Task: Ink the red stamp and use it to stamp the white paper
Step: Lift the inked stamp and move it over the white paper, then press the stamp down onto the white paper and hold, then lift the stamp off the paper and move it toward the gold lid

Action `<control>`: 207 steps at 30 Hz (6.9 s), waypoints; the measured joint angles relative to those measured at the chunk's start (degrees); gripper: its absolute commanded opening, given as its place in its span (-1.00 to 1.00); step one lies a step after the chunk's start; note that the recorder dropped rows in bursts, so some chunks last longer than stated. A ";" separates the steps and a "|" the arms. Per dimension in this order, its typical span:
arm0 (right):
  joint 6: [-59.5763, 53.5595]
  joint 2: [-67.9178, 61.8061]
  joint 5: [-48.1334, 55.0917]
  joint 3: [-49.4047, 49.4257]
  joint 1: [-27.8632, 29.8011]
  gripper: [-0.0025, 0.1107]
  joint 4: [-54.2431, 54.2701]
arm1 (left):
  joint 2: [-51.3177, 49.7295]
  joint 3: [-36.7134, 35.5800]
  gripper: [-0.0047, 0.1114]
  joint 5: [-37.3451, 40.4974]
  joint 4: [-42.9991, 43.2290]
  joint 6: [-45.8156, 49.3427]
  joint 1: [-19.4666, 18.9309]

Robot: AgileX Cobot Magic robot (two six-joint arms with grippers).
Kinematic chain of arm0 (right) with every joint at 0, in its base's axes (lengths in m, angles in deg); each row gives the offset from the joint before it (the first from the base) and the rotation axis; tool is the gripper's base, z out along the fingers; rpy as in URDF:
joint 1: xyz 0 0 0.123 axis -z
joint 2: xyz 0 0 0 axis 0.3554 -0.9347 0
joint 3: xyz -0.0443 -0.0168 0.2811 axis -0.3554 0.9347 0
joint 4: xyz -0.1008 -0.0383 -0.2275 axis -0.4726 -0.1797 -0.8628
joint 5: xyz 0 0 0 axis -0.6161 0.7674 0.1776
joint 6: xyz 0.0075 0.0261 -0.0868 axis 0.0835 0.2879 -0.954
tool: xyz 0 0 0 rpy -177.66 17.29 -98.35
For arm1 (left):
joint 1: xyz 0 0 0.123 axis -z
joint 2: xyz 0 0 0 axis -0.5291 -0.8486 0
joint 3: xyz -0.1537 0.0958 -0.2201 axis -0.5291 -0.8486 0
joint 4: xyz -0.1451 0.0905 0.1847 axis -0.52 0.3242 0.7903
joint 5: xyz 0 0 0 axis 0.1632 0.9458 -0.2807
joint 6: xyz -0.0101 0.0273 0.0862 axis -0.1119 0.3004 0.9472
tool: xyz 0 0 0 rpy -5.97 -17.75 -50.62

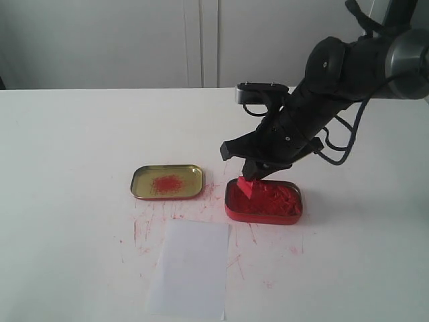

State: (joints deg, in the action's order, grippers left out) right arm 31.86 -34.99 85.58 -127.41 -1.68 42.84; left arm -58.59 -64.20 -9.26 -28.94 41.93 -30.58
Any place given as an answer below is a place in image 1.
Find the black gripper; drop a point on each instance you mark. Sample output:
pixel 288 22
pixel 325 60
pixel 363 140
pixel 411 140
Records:
pixel 287 134

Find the red rubber stamp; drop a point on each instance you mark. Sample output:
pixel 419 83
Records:
pixel 245 186

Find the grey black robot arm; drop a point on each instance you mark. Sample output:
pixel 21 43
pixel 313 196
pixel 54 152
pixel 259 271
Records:
pixel 384 63

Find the red ink tin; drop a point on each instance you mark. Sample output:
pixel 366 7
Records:
pixel 273 202

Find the gold tin lid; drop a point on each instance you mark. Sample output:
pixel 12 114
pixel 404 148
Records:
pixel 167 182

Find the white paper sheet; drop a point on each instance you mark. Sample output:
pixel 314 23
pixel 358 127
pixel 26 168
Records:
pixel 191 273

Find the white cabinet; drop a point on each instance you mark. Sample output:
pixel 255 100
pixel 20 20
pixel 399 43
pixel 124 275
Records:
pixel 163 44

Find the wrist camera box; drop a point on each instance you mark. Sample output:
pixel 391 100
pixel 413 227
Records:
pixel 257 93

